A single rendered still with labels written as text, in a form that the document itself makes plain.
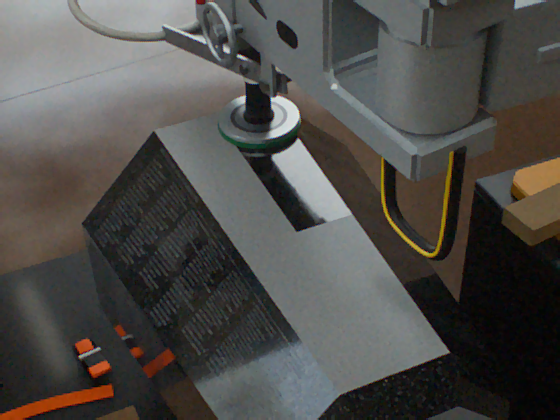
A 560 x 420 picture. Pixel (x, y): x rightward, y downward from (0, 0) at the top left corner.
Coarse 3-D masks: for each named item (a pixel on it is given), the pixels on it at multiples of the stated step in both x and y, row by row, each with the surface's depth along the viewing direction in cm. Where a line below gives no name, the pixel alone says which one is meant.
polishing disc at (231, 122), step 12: (276, 96) 252; (228, 108) 248; (240, 108) 248; (276, 108) 248; (288, 108) 247; (228, 120) 244; (240, 120) 244; (276, 120) 243; (288, 120) 243; (228, 132) 240; (240, 132) 240; (252, 132) 240; (264, 132) 239; (276, 132) 239; (288, 132) 240
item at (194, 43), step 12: (168, 36) 264; (180, 36) 256; (192, 36) 250; (192, 48) 252; (204, 48) 244; (228, 48) 250; (240, 60) 227; (252, 60) 223; (240, 72) 228; (252, 72) 224; (276, 72) 212; (264, 84) 212; (276, 84) 214
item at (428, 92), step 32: (384, 32) 162; (480, 32) 160; (384, 64) 165; (416, 64) 160; (448, 64) 159; (480, 64) 164; (384, 96) 169; (416, 96) 164; (448, 96) 163; (416, 128) 168; (448, 128) 168
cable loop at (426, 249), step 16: (384, 160) 193; (464, 160) 172; (384, 176) 196; (448, 176) 174; (384, 192) 198; (448, 192) 177; (384, 208) 200; (448, 208) 179; (400, 224) 199; (448, 224) 182; (416, 240) 196; (448, 240) 185; (432, 256) 190
